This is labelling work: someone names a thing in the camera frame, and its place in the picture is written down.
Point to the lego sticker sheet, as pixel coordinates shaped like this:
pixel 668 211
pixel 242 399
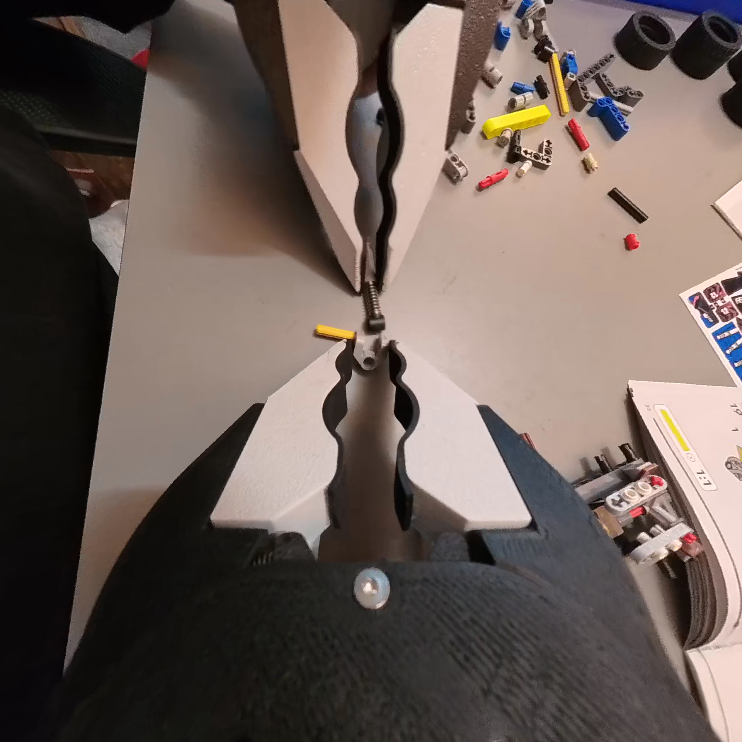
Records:
pixel 716 324

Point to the grey lego connector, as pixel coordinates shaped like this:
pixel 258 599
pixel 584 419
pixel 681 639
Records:
pixel 368 355

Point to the black chair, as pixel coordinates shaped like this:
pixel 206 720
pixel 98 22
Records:
pixel 69 110

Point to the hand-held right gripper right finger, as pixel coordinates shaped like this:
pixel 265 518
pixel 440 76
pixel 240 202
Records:
pixel 464 464

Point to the grey lego chassis assembly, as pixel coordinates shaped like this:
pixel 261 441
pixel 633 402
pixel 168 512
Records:
pixel 635 504

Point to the red lego bush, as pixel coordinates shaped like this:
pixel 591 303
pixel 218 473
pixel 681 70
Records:
pixel 632 242

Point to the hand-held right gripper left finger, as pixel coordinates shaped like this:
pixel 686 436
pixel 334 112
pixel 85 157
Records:
pixel 278 458

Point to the person's dark clothing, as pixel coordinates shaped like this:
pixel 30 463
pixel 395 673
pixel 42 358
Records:
pixel 35 435

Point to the short yellow lego axle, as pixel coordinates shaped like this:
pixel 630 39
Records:
pixel 333 332

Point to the white paper sheet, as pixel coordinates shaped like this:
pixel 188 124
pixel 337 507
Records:
pixel 731 211

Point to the black lego tyre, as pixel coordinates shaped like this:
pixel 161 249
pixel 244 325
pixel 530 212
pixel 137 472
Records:
pixel 733 107
pixel 644 40
pixel 708 45

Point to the pile of loose lego pieces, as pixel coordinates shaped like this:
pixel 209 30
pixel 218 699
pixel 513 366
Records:
pixel 539 122

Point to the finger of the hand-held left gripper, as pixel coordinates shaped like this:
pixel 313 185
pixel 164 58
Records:
pixel 319 116
pixel 429 116

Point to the black lego spring shock absorber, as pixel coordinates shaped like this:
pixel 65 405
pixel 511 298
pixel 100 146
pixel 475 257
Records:
pixel 374 307

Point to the open lego instruction booklet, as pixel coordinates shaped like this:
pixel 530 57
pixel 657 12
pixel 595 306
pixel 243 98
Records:
pixel 713 550

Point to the long black lego axle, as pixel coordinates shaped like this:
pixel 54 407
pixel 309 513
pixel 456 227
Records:
pixel 627 204

